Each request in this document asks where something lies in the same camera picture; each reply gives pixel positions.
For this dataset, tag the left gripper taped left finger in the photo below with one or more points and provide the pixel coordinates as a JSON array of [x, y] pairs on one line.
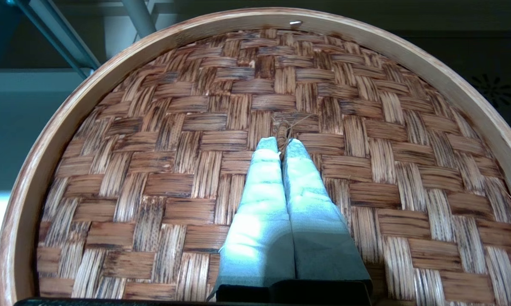
[[259, 221]]

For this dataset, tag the pale woven bamboo steamer lid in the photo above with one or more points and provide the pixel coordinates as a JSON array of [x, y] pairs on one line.
[[153, 191]]

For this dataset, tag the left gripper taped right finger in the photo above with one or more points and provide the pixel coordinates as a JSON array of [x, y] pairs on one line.
[[319, 238]]

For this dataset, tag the grey metal frame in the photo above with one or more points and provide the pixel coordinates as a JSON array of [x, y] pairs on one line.
[[55, 38]]

